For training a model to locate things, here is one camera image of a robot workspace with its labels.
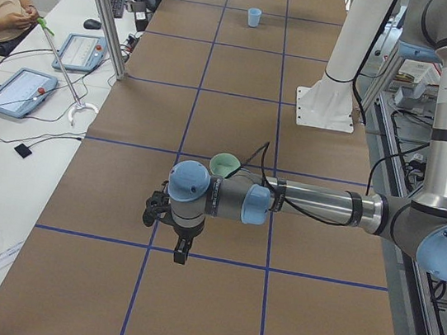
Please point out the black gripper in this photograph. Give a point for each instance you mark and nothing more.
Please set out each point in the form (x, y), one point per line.
(186, 232)

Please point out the green ceramic bowl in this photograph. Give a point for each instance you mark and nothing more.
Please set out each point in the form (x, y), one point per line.
(222, 164)

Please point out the light blue plastic cup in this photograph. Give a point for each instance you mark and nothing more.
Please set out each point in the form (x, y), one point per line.
(253, 17)

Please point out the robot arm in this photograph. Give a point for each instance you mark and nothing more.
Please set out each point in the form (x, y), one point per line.
(418, 225)

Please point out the metal reacher grabber stick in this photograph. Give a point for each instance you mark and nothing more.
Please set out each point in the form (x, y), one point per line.
(78, 104)

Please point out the small black square pad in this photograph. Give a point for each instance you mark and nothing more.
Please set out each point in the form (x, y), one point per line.
(23, 150)

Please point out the white central pillar base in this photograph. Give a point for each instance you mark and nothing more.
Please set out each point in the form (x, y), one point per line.
(328, 103)

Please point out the far blue teach pendant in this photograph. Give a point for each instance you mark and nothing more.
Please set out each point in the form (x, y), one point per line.
(82, 53)

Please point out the blue teach pendant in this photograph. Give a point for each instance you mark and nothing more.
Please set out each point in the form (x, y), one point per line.
(24, 91)
(82, 53)

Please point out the near blue teach pendant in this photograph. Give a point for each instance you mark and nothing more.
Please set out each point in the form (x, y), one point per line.
(24, 91)

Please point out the black computer mouse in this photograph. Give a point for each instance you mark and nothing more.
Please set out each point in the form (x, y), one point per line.
(92, 24)

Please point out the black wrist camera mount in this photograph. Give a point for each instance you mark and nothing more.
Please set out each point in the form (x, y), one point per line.
(156, 205)

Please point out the aluminium frame post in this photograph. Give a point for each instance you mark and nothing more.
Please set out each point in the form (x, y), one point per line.
(110, 31)

